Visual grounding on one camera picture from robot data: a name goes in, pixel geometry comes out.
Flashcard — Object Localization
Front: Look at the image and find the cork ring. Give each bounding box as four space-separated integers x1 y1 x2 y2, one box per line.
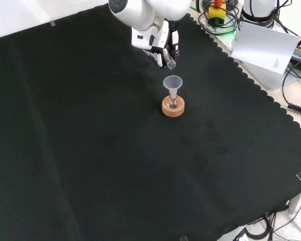
162 96 186 117

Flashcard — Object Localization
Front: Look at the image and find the pale board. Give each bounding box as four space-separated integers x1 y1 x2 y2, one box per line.
230 21 301 75

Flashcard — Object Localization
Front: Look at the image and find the round-bottom glass flask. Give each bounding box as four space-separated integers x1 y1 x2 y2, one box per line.
166 92 180 109

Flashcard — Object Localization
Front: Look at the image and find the pale grey box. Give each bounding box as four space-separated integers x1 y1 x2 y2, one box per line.
237 59 289 91

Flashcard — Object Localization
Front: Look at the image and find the white bench bracket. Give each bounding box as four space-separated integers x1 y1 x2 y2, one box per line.
287 187 301 214

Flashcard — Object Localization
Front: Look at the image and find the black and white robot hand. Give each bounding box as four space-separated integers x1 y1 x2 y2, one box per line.
131 19 181 68

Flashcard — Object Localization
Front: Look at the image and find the black cable bundle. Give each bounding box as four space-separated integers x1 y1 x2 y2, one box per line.
232 210 301 241

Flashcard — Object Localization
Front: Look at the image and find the black coiled cable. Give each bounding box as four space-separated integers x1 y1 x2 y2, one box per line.
282 62 301 115

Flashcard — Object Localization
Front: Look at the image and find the black cloth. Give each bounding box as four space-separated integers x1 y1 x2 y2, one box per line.
0 4 301 241

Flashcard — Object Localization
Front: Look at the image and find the clear plastic funnel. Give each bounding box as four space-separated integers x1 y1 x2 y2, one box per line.
162 75 183 99

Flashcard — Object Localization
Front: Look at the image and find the black looped cable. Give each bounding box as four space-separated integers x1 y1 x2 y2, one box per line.
197 0 241 36

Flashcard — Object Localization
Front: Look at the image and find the clear graduated cylinder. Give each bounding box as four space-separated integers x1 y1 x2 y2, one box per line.
163 47 177 70

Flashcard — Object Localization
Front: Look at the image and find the yellow stop button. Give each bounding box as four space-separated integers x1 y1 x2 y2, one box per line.
207 0 227 26

